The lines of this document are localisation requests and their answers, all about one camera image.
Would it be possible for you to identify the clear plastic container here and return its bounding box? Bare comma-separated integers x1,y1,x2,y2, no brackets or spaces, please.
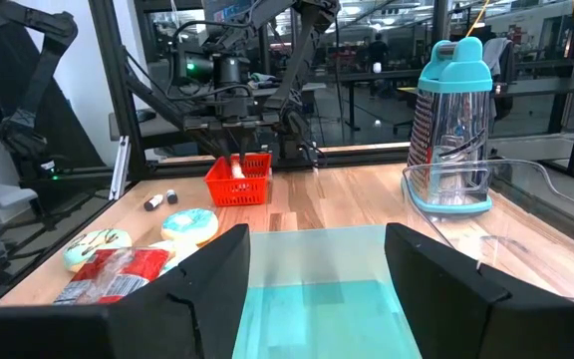
400,158,574,304

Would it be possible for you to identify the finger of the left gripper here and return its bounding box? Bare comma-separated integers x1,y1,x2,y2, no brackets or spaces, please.
239,133,253,169
216,135,232,164

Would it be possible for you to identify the person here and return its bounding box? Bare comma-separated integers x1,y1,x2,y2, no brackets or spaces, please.
368,32,391,76

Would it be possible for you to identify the blue frosted toy donut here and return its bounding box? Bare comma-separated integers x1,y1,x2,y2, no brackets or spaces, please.
160,207,220,245

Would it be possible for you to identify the silver metal bracket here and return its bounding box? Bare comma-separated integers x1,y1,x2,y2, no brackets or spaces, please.
109,135,132,201

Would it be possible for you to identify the red mesh plastic basket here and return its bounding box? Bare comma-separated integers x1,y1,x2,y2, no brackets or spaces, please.
203,153,273,207

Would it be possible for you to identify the steel grater with teal trim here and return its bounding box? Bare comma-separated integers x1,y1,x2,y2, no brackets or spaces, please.
400,36,494,215

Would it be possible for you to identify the black background table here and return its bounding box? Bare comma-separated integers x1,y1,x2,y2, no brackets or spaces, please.
339,68,424,134

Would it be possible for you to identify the grey jacket on chair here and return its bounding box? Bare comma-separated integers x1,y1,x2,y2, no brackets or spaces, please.
482,37,515,121

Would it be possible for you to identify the translucent teal plastic bin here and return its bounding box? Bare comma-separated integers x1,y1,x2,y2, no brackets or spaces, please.
231,223,424,359

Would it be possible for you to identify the black aluminium rig frame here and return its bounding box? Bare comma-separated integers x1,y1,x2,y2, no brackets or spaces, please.
0,0,574,310

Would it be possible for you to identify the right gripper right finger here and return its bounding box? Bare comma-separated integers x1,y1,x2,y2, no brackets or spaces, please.
384,222,574,359

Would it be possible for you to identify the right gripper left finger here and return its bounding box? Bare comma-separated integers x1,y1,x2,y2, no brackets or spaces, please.
110,222,252,359

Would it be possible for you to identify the red snack package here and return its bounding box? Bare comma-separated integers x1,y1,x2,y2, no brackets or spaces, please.
52,246,174,306

